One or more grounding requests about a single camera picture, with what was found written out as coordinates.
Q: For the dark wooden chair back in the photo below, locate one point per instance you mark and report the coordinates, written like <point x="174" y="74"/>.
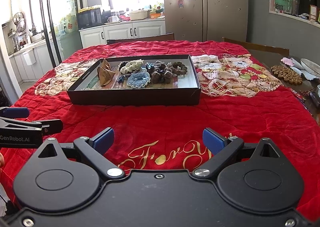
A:
<point x="158" y="38"/>

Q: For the white plastic basin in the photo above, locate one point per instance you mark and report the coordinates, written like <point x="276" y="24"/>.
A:
<point x="138" y="15"/>

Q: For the wooden chair at right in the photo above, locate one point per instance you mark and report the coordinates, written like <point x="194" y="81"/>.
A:
<point x="258" y="47"/>

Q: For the cream knitted scrunchie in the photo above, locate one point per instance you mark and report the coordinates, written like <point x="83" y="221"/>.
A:
<point x="132" y="66"/>

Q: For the blue binder clip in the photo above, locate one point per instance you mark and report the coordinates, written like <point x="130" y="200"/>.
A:
<point x="121" y="79"/>

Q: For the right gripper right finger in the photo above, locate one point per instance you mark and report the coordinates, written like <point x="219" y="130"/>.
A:
<point x="224" y="150"/>

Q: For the pink cloth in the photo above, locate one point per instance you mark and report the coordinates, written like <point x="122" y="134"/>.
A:
<point x="287" y="61"/>

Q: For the blue knitted scrunchie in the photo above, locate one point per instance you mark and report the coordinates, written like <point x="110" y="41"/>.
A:
<point x="139" y="80"/>

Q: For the black microwave oven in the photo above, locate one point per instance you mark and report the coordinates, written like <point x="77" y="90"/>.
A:
<point x="89" y="18"/>

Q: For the white kitchen cabinet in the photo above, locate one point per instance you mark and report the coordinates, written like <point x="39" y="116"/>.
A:
<point x="122" y="30"/>

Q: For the wooden bead trivet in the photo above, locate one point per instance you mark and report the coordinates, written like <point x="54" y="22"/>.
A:
<point x="286" y="74"/>

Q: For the dark fuzzy claw clip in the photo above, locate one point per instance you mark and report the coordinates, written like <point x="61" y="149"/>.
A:
<point x="157" y="66"/>

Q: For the white plate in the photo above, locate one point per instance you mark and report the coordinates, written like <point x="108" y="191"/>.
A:
<point x="311" y="67"/>

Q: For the brown paper pyramid packet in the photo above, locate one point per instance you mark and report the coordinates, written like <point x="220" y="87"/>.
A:
<point x="105" y="65"/>

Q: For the black white-edged scrunchie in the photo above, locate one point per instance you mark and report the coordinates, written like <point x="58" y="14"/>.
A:
<point x="122" y="64"/>

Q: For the person's left hand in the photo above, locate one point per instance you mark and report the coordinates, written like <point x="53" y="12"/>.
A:
<point x="2" y="162"/>

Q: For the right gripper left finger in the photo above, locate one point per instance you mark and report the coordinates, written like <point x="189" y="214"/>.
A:
<point x="92" y="152"/>

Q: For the black shallow box tray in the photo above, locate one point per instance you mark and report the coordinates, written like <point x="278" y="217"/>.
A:
<point x="182" y="90"/>

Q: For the beige double-door refrigerator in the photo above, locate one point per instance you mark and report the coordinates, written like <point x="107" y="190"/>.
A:
<point x="203" y="20"/>

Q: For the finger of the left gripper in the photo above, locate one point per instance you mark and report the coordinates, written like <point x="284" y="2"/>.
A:
<point x="14" y="113"/>
<point x="50" y="127"/>

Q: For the brown braided scrunchie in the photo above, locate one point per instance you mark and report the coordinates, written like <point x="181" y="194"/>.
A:
<point x="178" y="68"/>

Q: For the white mug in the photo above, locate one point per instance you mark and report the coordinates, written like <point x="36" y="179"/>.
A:
<point x="113" y="19"/>

